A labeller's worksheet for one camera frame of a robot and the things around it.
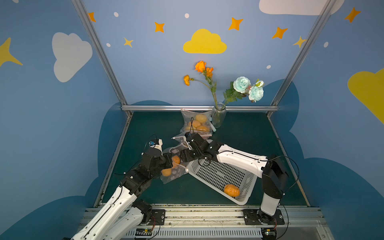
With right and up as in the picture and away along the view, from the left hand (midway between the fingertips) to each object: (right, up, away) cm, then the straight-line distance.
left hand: (172, 152), depth 75 cm
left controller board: (-14, -40, -1) cm, 42 cm away
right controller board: (+48, -41, -1) cm, 63 cm away
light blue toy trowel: (+26, +12, +36) cm, 46 cm away
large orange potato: (+13, +16, +35) cm, 41 cm away
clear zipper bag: (+3, -8, 0) cm, 9 cm away
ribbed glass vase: (+30, +22, +34) cm, 50 cm away
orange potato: (-5, -13, +10) cm, 17 cm away
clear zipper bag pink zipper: (+7, +21, +37) cm, 43 cm away
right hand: (+7, -2, +9) cm, 11 cm away
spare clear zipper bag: (+20, +9, +13) cm, 25 cm away
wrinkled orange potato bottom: (+31, -21, +3) cm, 38 cm away
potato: (+18, +13, +30) cm, 37 cm away
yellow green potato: (+17, +20, +37) cm, 45 cm away
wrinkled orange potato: (+1, -8, +12) cm, 14 cm away
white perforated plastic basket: (+26, -16, +14) cm, 34 cm away
